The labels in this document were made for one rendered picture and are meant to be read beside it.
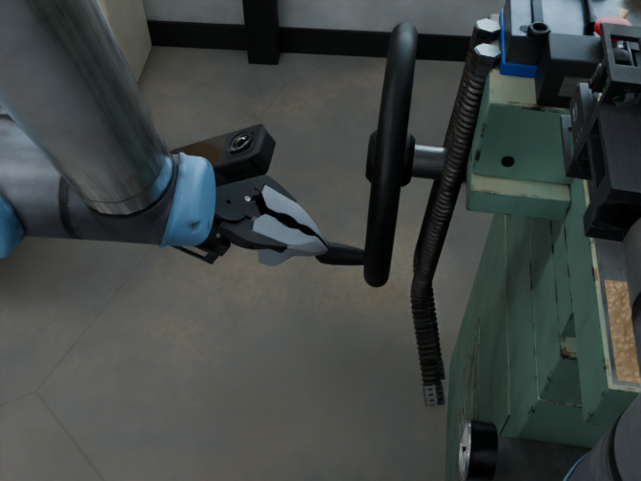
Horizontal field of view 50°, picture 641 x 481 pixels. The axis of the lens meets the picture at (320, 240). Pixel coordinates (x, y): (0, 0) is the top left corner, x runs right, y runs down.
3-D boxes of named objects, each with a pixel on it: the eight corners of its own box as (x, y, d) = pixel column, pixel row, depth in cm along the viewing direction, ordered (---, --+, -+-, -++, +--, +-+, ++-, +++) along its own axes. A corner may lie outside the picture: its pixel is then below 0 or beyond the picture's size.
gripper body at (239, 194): (234, 216, 77) (133, 167, 73) (267, 173, 71) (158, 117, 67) (217, 269, 72) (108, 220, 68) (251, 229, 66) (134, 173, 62)
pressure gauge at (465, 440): (456, 439, 77) (468, 407, 70) (490, 444, 76) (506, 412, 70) (454, 495, 73) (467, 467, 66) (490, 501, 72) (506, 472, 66)
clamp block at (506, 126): (472, 82, 75) (487, 10, 68) (598, 94, 74) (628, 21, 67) (470, 177, 66) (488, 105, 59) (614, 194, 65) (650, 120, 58)
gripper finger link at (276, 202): (310, 246, 78) (237, 212, 75) (337, 220, 74) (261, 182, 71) (305, 268, 76) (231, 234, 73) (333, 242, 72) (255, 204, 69)
